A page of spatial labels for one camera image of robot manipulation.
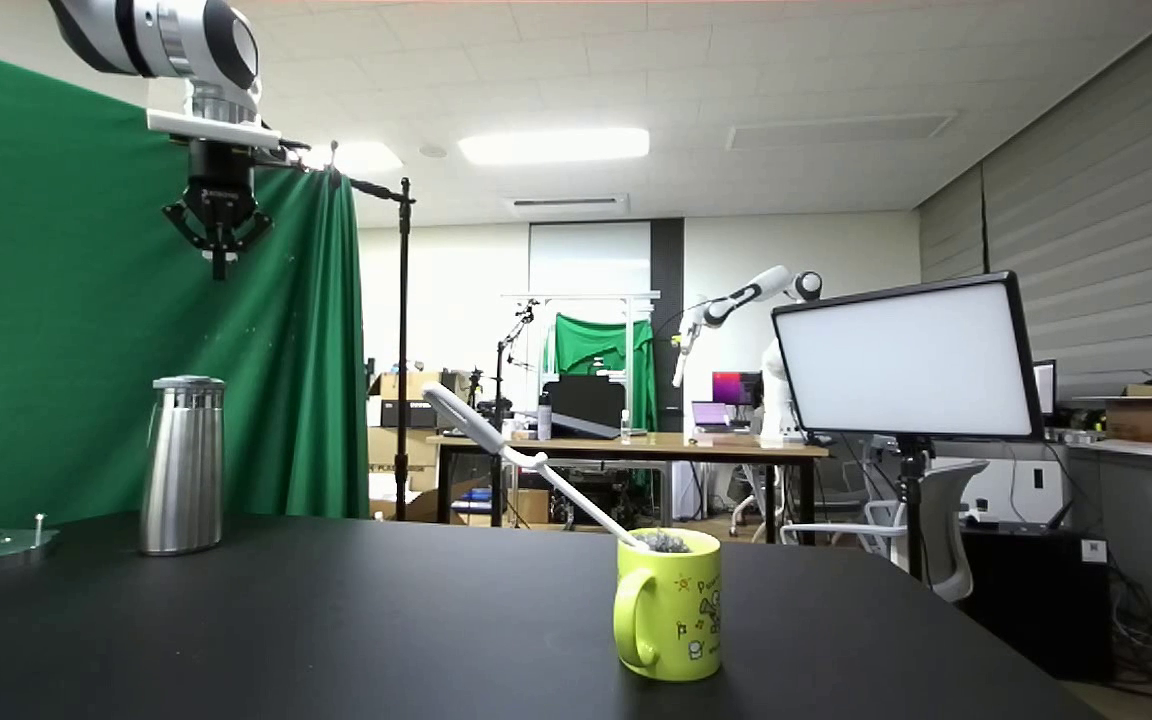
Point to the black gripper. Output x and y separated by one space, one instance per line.
227 175

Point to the steel flask lid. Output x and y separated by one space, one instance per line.
189 391

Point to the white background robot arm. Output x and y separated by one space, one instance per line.
737 303

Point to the green fabric backdrop curtain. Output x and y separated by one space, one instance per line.
58 334

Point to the black backdrop stand pole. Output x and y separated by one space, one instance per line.
402 344

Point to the rectangular ceiling light panel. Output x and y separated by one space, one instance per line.
554 145

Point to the silver screw on plate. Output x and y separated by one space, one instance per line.
39 527

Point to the small green background screen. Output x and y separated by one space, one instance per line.
598 344

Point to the black background monitor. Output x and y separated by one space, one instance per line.
586 407

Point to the wooden table with black legs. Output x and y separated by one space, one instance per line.
657 450

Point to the pink screen laptop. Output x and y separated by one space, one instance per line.
737 391

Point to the lime green printed mug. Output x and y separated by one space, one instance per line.
669 606

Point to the large white screen monitor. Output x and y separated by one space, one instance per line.
905 361

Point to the black monitor stand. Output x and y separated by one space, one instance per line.
915 505

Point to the white office chair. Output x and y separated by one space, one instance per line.
928 527

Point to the grey window blinds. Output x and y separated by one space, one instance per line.
1097 226

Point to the black computer tower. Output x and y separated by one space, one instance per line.
1037 601

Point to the white wrist mount plate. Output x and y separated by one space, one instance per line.
220 128

